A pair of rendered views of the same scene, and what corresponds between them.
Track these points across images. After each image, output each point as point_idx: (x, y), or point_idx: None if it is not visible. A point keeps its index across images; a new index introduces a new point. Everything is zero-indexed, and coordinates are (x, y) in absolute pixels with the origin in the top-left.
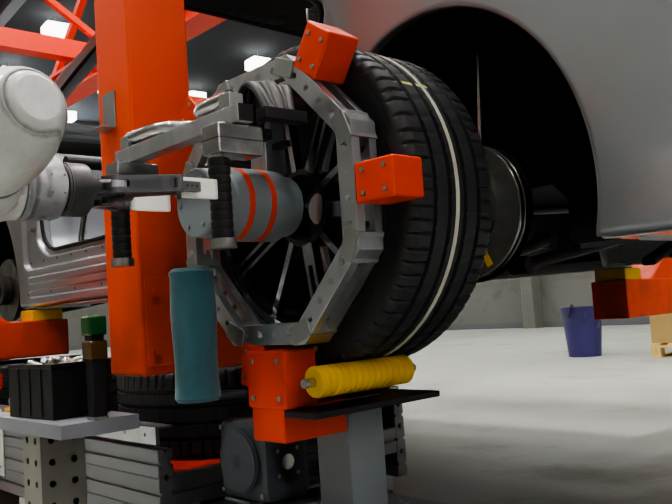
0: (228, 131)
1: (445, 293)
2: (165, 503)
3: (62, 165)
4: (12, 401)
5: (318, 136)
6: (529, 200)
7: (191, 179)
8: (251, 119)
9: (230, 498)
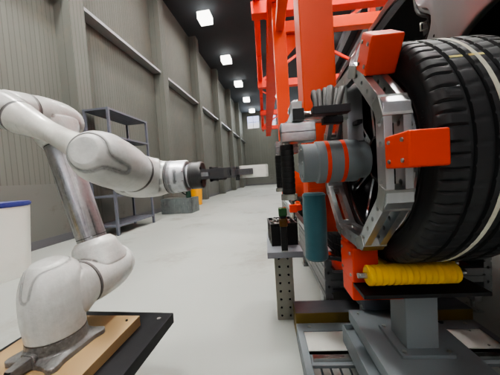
0: (288, 128)
1: (492, 234)
2: (327, 283)
3: (181, 166)
4: (268, 231)
5: None
6: None
7: (248, 166)
8: (302, 117)
9: None
